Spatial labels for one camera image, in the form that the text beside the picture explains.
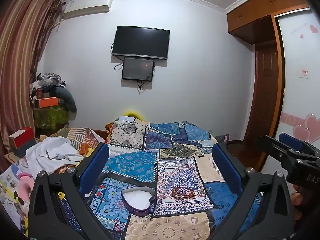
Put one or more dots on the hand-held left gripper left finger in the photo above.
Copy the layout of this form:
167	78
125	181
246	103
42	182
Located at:
93	170

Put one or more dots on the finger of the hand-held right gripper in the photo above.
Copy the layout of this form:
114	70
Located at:
290	140
271	146

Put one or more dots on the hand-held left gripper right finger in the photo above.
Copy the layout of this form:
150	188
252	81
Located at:
226	170

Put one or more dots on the purple heart-shaped tin box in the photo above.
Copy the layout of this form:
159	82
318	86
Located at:
138	200

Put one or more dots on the person's right hand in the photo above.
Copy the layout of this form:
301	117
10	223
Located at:
297	195

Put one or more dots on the gold bangle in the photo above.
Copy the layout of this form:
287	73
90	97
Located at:
204	193

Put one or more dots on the orange striped blanket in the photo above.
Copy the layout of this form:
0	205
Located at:
80	137

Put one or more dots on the white heart-print wardrobe door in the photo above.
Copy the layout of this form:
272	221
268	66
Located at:
300	100

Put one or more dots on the white crumpled cloth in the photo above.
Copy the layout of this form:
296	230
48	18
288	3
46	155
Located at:
52	151

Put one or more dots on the patchwork printed blanket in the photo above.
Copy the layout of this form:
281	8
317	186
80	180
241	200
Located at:
175	155

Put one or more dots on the yellow plastic object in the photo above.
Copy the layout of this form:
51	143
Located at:
133	113

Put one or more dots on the green patterned cloth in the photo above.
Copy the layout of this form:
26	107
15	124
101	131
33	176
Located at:
50	116

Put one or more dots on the pink plush toy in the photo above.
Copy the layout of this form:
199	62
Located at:
25	187

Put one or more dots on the grey-green cushion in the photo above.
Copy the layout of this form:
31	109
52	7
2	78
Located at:
68	102

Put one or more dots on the red box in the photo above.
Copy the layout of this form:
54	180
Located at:
22	137

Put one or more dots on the orange box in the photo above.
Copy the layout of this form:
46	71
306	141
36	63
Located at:
48	102

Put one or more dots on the printed booklet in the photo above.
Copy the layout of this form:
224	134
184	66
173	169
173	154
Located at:
10	187

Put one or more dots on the pile of clothes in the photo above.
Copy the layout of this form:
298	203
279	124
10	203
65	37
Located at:
47	81

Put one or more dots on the small black monitor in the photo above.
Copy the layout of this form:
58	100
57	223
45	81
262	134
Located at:
138	69

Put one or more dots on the wooden overhead cabinet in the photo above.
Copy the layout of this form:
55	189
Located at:
257	7

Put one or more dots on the striped brown curtain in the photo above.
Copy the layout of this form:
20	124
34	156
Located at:
20	55

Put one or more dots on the white air conditioner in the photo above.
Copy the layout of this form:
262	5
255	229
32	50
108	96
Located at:
86	7

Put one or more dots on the black wall television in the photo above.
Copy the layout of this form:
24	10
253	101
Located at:
141	42

